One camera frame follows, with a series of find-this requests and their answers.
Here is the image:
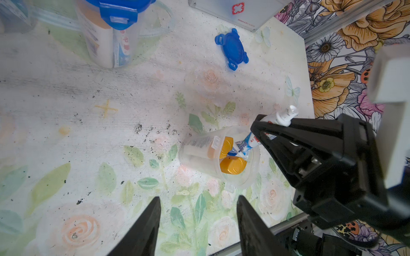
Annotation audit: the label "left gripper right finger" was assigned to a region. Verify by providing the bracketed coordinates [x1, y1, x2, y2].
[237, 195, 291, 256]

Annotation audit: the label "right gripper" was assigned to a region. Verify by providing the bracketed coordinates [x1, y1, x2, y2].
[250, 114, 410, 244]

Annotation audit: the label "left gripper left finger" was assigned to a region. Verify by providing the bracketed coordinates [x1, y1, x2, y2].
[108, 196, 161, 256]

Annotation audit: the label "small toothpaste tube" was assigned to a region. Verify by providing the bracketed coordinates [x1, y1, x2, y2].
[231, 105, 299, 158]

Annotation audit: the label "clear plastic cup back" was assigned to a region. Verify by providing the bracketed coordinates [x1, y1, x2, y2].
[179, 126, 260, 192]

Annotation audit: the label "white bottle back label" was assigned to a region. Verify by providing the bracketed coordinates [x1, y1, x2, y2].
[207, 136, 234, 159]

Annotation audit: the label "blue lid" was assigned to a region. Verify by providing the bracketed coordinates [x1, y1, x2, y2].
[86, 0, 156, 31]
[215, 28, 249, 71]

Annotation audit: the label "white bottle sideways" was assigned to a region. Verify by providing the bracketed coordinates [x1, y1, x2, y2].
[220, 156, 247, 175]

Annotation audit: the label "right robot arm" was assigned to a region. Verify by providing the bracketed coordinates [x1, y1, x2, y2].
[251, 44, 410, 245]

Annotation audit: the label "silver metal first-aid case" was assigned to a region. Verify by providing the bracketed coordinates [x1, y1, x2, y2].
[188, 0, 291, 32]

